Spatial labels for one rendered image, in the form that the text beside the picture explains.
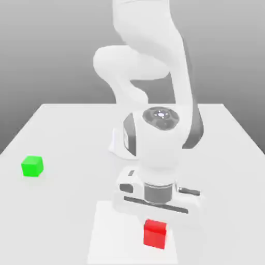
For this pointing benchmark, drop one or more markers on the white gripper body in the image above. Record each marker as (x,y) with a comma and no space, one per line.
(132,204)

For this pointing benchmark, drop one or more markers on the small green cube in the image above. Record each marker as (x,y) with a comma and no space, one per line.
(32,166)

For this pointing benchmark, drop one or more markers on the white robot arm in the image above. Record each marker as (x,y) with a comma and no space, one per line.
(145,62)

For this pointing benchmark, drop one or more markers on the small red cube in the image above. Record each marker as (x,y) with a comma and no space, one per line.
(154,236)

